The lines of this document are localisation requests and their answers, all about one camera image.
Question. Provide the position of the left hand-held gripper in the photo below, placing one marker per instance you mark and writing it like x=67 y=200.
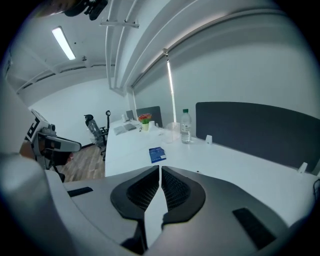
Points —
x=35 y=125

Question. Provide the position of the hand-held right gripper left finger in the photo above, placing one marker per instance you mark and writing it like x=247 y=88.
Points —
x=100 y=200

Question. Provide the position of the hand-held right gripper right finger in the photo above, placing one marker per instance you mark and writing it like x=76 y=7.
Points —
x=225 y=212

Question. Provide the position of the blue packet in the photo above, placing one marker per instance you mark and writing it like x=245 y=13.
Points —
x=157 y=155

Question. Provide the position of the person's left forearm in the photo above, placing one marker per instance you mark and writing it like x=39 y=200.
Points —
x=26 y=150

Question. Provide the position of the person's left hand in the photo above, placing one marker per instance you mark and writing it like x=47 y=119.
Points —
x=60 y=158

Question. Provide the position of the plastic-wrapped office chair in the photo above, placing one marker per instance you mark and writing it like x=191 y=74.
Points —
x=92 y=130

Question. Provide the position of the silver laptop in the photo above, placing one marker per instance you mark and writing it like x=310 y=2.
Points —
x=119 y=130

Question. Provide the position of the person's white shirt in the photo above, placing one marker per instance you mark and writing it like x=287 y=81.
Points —
x=12 y=112

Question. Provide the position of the white cylinder container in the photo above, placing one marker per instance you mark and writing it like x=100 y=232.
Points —
x=123 y=118

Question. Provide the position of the black keyboard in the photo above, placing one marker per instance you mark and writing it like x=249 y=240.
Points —
x=130 y=127

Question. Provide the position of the small dark desk divider panel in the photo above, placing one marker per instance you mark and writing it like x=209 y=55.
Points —
x=129 y=115

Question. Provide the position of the potted colourful flowers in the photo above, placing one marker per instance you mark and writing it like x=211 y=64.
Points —
x=145 y=123

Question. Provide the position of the dark grey desk divider panel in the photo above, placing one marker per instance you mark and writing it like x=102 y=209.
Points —
x=152 y=113
x=250 y=130

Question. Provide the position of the clear plastic water bottle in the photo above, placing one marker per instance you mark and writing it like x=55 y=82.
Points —
x=186 y=130

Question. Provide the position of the clear plastic container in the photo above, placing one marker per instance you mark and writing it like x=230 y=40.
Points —
x=172 y=133

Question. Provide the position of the long ceiling light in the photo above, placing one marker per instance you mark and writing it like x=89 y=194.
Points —
x=63 y=42

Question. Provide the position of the vertical light strip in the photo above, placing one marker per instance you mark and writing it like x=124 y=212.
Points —
x=170 y=87

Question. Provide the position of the black head-mounted camera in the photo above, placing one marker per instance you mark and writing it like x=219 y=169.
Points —
x=85 y=8

